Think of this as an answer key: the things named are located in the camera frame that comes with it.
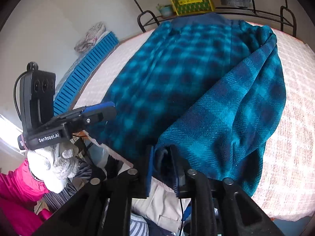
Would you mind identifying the teal plaid flannel jacket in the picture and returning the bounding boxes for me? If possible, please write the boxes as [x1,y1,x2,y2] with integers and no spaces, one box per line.
[87,13,286,195]

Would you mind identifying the magenta left sleeve forearm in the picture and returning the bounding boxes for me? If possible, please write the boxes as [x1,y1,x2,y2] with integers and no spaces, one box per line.
[1,159,52,235]

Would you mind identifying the black metal clothes rack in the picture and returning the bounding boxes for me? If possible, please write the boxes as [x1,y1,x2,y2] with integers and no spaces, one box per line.
[133,0,297,37]

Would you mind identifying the left white gloved hand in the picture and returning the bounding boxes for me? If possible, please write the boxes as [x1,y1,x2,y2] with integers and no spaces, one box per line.
[27,141,79,193]

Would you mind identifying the beige folded trousers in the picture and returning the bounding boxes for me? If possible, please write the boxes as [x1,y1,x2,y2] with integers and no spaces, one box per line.
[131,178,191,233]

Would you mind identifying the zebra striped trousers leg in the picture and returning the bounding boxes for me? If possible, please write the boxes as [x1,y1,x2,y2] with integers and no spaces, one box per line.
[42,158,99,213]

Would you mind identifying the floral folded quilt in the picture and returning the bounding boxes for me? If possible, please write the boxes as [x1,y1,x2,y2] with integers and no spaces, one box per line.
[74,21,106,53]

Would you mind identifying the pink checkered bed cover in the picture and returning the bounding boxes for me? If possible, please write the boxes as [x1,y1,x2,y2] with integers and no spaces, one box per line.
[76,30,314,221]

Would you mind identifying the potted plant teal pot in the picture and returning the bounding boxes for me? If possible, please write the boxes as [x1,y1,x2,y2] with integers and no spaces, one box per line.
[157,4,174,18]

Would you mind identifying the black camera box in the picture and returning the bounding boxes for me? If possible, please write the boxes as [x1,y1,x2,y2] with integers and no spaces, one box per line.
[20,62,56,132]

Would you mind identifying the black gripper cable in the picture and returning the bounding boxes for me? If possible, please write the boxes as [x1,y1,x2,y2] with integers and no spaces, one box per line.
[13,71,32,118]

